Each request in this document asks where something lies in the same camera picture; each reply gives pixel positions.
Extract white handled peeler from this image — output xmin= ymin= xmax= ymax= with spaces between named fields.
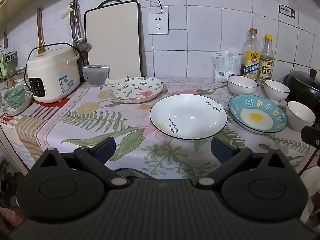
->
xmin=61 ymin=5 xmax=74 ymax=19

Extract white wall socket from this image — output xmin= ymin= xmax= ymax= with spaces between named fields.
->
xmin=148 ymin=13 xmax=169 ymax=35

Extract white bowl black rim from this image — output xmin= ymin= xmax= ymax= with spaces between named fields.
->
xmin=264 ymin=80 xmax=290 ymax=102
xmin=286 ymin=101 xmax=316 ymax=132
xmin=227 ymin=75 xmax=258 ymax=95

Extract white dish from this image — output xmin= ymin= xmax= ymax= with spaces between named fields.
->
xmin=2 ymin=90 xmax=33 ymax=117

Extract metal ladle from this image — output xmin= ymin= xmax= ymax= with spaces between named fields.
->
xmin=75 ymin=0 xmax=92 ymax=53

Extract green plastic basket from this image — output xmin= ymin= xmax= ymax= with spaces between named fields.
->
xmin=4 ymin=84 xmax=27 ymax=108

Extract metal spoon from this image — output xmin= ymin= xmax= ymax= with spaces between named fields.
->
xmin=71 ymin=0 xmax=85 ymax=50

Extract green plastic rack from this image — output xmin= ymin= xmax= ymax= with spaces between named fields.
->
xmin=0 ymin=51 xmax=18 ymax=68

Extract black pot lid wooden knob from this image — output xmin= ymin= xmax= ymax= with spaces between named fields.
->
xmin=289 ymin=69 xmax=320 ymax=90

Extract white plastic packet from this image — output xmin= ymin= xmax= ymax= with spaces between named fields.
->
xmin=212 ymin=49 xmax=238 ymax=83

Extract pink floral print plate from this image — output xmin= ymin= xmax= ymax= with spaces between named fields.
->
xmin=109 ymin=76 xmax=164 ymax=104

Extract wall sticker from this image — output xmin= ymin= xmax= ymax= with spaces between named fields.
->
xmin=279 ymin=4 xmax=297 ymax=19

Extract clear vinegar bottle yellow cap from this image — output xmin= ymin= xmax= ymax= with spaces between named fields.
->
xmin=256 ymin=34 xmax=274 ymax=87

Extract blue egg print plate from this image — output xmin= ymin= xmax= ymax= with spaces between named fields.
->
xmin=228 ymin=94 xmax=288 ymax=133

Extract cooking wine bottle yellow label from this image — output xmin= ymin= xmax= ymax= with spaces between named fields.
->
xmin=241 ymin=28 xmax=261 ymax=81

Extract steel cleaver white handle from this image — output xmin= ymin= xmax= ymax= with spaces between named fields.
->
xmin=82 ymin=65 xmax=123 ymax=85

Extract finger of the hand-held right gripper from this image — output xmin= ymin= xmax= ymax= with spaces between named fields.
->
xmin=301 ymin=126 xmax=320 ymax=150

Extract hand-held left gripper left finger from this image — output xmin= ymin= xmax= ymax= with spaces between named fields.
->
xmin=34 ymin=137 xmax=130 ymax=188

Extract wooden spatula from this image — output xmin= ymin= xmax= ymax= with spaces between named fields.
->
xmin=37 ymin=8 xmax=47 ymax=54

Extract cream rice cooker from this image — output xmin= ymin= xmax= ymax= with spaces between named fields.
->
xmin=26 ymin=43 xmax=81 ymax=103

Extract white plate black rim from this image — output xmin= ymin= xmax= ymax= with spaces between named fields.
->
xmin=149 ymin=94 xmax=228 ymax=140

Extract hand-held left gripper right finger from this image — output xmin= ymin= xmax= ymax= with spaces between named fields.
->
xmin=196 ymin=136 xmax=297 ymax=188

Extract cream cutting board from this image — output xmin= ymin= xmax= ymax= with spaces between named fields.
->
xmin=84 ymin=0 xmax=143 ymax=80

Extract black cooking pot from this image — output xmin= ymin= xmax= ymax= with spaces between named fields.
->
xmin=286 ymin=75 xmax=320 ymax=105

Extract floral tablecloth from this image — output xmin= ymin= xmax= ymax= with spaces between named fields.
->
xmin=0 ymin=76 xmax=318 ymax=180

